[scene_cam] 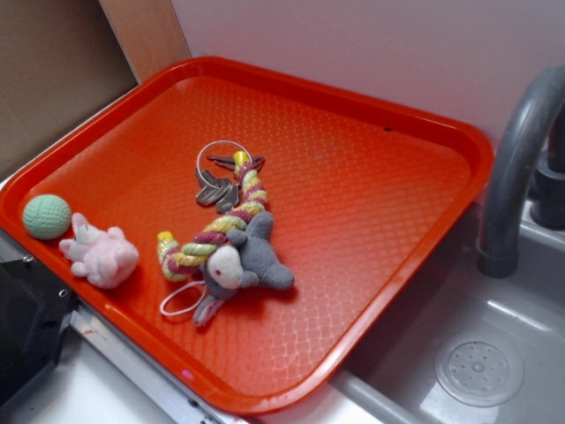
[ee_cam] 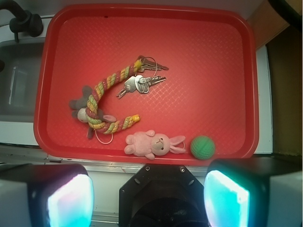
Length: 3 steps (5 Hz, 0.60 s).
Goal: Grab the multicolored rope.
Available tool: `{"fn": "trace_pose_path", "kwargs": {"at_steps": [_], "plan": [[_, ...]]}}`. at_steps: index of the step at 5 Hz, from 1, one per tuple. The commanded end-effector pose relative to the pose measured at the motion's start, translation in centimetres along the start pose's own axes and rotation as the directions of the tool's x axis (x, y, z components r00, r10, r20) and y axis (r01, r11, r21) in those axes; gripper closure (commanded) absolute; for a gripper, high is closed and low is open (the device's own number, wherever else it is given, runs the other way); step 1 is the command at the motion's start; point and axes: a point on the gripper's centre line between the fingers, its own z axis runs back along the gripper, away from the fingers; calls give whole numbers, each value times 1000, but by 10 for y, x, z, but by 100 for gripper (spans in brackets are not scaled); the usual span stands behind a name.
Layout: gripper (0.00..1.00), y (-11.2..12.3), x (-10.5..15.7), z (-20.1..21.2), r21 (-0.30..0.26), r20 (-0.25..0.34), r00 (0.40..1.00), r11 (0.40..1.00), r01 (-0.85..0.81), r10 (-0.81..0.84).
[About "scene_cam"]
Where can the sink drain strainer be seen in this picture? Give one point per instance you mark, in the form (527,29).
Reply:
(479,369)

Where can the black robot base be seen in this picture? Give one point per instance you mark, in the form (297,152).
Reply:
(36,308)

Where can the grey toy sink basin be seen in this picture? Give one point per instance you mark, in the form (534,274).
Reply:
(391,372)

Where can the wooden board panel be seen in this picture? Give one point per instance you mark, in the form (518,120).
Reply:
(148,33)

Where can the pink plush bunny toy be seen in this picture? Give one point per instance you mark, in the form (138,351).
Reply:
(104,258)

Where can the metal rail strip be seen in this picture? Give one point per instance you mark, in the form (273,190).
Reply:
(149,379)

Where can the green textured ball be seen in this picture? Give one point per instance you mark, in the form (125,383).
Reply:
(47,216)

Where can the metal keys on ring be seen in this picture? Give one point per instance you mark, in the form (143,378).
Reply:
(223,193)

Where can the grey curved faucet spout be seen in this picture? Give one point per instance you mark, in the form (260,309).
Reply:
(510,183)

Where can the grey plush donkey toy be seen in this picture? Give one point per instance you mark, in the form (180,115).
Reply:
(247,260)

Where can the orange plastic tray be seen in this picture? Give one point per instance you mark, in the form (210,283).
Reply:
(361,191)

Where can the dark grey faucet handle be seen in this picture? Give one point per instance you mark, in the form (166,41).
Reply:
(547,183)

